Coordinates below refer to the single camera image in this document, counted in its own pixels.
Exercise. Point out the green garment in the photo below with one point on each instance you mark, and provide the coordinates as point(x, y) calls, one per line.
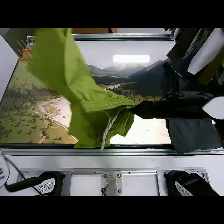
point(60, 63)

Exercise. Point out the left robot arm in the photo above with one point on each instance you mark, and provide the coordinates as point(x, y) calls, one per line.
point(50, 176)

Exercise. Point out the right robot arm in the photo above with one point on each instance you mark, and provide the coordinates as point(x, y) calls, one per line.
point(180, 108)

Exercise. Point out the dark grey garment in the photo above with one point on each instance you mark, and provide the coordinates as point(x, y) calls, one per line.
point(191, 135)

